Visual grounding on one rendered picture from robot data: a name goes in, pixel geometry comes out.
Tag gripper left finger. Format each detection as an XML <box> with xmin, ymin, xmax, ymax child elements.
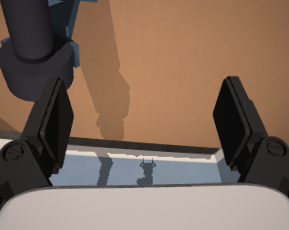
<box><xmin>0</xmin><ymin>77</ymin><xmax>74</xmax><ymax>210</ymax></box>

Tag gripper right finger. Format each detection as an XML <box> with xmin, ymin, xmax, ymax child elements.
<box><xmin>213</xmin><ymin>76</ymin><xmax>289</xmax><ymax>198</ymax></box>

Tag blue-grey metal cradle stand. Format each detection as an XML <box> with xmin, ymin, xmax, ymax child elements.
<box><xmin>48</xmin><ymin>0</ymin><xmax>98</xmax><ymax>68</ymax></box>

